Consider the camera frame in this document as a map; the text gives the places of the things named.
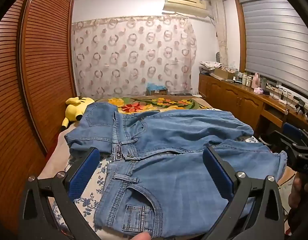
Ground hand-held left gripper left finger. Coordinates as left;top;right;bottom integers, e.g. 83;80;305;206
19;147;102;240

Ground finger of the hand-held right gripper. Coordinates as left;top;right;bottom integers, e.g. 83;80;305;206
268;130;308;160
283;122;308;147

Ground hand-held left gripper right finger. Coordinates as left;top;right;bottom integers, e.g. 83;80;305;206
199;145;291;240

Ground blue denim pants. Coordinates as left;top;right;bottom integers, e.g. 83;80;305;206
64;102;288;239

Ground person's right hand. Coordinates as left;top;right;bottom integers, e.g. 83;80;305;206
288;174;308;210

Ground person's left hand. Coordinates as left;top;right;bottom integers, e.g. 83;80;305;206
128;231;151;240

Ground white blue floral bed sheet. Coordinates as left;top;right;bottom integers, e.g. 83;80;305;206
50;135;261;232

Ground yellow plush toy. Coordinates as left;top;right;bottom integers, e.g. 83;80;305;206
62;96;95;132

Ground long wooden cabinet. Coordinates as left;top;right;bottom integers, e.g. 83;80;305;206
198;72;308;140

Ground row of toiletry bottles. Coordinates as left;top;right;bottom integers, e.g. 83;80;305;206
235;72;254;88

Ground grey striped window blind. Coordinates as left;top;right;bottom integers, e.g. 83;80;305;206
240;0;308;100

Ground open cardboard box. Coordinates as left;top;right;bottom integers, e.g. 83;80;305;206
213;67;235;79

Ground beige floral blanket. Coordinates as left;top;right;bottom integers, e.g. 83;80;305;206
37;95;214;188

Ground folded patterned cloths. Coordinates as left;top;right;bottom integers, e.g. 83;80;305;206
199;61;222;74

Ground beige tied drape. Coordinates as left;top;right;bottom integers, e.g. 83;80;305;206
210;0;229;64

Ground sheer ring-patterned curtain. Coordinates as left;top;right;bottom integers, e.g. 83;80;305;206
72;15;197;96

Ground cream wall air conditioner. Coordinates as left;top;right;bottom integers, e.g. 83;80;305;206
162;0;210;18

